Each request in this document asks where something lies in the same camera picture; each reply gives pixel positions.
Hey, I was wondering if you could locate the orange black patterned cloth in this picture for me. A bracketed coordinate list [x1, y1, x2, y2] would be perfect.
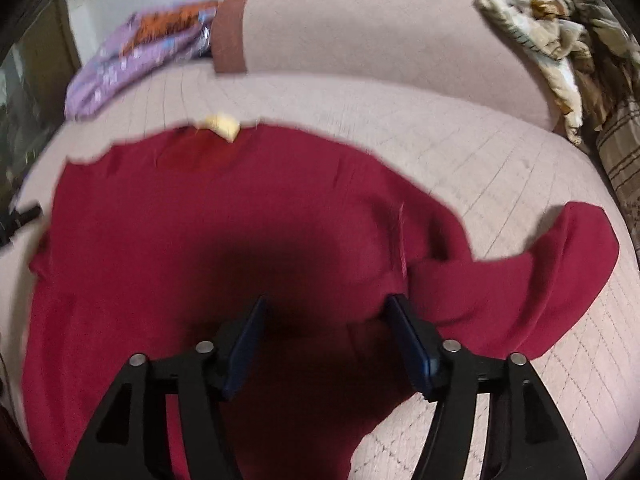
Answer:
[120, 0, 219, 56]

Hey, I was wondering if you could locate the beige floral blanket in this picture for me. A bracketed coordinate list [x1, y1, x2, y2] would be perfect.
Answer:
[474, 0, 639, 148]

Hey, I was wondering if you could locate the pink rolled quilt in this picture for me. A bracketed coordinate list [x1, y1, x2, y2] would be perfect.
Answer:
[210, 0, 561, 131]

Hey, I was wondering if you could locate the red knit sweater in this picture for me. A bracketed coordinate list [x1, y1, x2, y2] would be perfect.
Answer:
[22, 124, 620, 479]

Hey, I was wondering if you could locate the wooden glass-door wardrobe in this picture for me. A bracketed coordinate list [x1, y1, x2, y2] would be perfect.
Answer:
[1, 0, 80, 210]

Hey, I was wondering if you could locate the yellow neck label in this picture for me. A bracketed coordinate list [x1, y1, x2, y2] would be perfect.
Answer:
[198, 114, 241, 143]

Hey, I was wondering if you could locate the striped brown cushion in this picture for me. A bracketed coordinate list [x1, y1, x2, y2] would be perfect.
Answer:
[597, 99, 639, 222]

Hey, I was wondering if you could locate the purple floral cloth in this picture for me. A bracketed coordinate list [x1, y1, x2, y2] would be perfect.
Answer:
[64, 0, 217, 120]

